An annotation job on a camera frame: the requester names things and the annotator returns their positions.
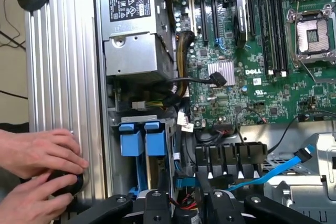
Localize empty blue disk carrier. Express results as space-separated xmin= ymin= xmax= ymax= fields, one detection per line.
xmin=118 ymin=123 xmax=145 ymax=198

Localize person's right hand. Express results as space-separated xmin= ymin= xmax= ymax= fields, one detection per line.
xmin=0 ymin=173 xmax=80 ymax=224

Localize person's left hand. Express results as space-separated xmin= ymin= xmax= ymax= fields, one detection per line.
xmin=0 ymin=129 xmax=90 ymax=180

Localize black plastic fan shroud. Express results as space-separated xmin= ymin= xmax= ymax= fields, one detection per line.
xmin=194 ymin=141 xmax=269 ymax=182

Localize grey metal drive cage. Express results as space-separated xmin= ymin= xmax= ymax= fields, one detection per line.
xmin=262 ymin=129 xmax=336 ymax=224

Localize open PC case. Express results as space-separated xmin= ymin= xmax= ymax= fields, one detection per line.
xmin=91 ymin=0 xmax=336 ymax=224

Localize green motherboard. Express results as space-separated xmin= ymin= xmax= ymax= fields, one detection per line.
xmin=167 ymin=0 xmax=336 ymax=132

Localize silver finned heat sink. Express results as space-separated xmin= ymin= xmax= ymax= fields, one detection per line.
xmin=207 ymin=60 xmax=236 ymax=88

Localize silver power supply unit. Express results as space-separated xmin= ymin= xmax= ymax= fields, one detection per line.
xmin=97 ymin=0 xmax=177 ymax=84

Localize black RAM slot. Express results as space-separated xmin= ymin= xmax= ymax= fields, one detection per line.
xmin=257 ymin=0 xmax=275 ymax=77
xmin=271 ymin=0 xmax=289 ymax=78

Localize black expansion slot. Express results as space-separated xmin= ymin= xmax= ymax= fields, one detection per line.
xmin=209 ymin=0 xmax=222 ymax=40
xmin=198 ymin=0 xmax=211 ymax=48

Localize CPU socket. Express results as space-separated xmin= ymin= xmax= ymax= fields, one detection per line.
xmin=285 ymin=3 xmax=336 ymax=65

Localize black graphics card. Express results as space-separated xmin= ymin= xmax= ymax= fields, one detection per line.
xmin=233 ymin=0 xmax=250 ymax=49

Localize white expansion slot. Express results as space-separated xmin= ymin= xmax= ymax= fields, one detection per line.
xmin=187 ymin=0 xmax=198 ymax=37

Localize thin black red-tipped wire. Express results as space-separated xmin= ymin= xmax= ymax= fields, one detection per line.
xmin=234 ymin=104 xmax=269 ymax=146

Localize black angled connector cable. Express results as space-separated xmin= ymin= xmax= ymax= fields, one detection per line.
xmin=166 ymin=71 xmax=227 ymax=89

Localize yellow black sleeved wires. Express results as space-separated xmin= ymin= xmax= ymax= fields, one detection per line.
xmin=164 ymin=0 xmax=197 ymax=111

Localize thin black floor cable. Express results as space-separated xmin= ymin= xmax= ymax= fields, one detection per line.
xmin=0 ymin=89 xmax=28 ymax=100

